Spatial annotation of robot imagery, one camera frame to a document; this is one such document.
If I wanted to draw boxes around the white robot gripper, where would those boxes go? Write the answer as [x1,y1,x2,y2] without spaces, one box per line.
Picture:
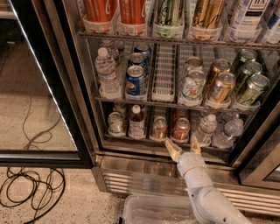
[165,136,207,177]

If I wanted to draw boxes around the red coke can front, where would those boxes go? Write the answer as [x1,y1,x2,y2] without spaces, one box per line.
[171,117,191,141]

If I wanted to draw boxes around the red coke can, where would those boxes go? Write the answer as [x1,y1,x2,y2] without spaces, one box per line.
[173,108,189,119]
[171,117,191,141]

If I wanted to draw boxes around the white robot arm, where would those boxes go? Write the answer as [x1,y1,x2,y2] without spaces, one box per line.
[165,137,253,224]

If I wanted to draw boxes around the gold can bottom shelf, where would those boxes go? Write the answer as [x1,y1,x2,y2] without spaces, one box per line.
[151,116,168,139]

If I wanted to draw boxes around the clear water bottle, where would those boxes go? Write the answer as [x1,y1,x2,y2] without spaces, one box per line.
[192,114,217,147]
[212,118,244,149]

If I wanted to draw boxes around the red coke can behind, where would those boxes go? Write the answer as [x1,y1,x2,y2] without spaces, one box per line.
[173,108,189,119]

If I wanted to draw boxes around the white 7up can front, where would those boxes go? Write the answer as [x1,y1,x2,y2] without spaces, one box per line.
[181,69,206,101]

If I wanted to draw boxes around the copper can front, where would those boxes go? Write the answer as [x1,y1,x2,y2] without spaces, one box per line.
[208,72,236,103]

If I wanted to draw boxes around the copper can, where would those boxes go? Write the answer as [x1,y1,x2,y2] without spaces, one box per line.
[208,72,236,103]
[206,59,231,91]

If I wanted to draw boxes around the white can bottom left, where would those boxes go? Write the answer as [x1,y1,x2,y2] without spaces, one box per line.
[108,112,124,136]

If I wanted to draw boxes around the blue pepsi can front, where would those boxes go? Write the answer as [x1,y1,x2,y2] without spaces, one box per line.
[126,66,146,96]

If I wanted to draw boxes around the blue pepsi can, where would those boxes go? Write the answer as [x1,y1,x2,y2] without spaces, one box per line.
[126,66,146,96]
[129,52,146,68]
[134,43,151,59]

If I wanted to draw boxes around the white can behind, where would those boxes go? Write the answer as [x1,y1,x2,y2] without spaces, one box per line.
[183,56,203,75]

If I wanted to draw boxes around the green can front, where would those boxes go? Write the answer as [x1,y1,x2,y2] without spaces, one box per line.
[236,74,270,106]

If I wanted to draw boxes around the copper can behind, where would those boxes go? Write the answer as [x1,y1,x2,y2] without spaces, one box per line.
[206,59,231,91]

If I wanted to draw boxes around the stainless steel fridge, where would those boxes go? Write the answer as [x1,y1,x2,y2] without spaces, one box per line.
[31,0,280,217]

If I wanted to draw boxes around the clear water bottle middle shelf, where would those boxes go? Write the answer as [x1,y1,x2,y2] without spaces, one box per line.
[95,47,120,99]

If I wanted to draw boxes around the blue pepsi can middle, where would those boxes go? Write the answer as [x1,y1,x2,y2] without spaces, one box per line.
[129,52,146,68]

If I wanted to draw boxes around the green can middle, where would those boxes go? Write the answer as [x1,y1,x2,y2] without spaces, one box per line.
[234,61,263,93]

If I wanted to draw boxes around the blue pepsi can back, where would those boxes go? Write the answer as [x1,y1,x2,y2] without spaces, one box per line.
[134,43,151,59]

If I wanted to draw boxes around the green can back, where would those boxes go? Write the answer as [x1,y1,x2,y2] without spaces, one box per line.
[230,49,257,74]

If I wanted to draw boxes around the gold tall can top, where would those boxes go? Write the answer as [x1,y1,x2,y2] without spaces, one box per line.
[192,0,226,29]

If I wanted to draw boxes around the green tall can top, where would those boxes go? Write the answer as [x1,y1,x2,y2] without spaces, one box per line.
[156,0,184,26]

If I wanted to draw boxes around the orange tall can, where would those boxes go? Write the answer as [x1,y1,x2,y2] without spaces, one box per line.
[83,0,118,23]
[119,0,146,25]

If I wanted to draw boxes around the glass fridge door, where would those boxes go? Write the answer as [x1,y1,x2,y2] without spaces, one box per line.
[0,0,93,168]

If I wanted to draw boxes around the orange tall can left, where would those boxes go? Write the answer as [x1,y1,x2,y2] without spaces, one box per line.
[83,0,118,23]

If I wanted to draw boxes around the clear water bottle bottom right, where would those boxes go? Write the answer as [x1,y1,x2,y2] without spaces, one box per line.
[212,118,244,149]

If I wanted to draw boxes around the brown tea bottle white cap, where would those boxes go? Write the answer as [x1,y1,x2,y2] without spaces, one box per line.
[129,105,144,139]

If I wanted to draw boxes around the clear plastic bin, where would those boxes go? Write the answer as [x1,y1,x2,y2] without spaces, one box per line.
[122,194,199,224]

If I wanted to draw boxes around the white labelled bottle top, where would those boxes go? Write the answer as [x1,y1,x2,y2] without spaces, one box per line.
[229,0,269,31]

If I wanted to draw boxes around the black cable on floor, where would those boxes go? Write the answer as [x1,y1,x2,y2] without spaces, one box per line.
[0,166,67,224]

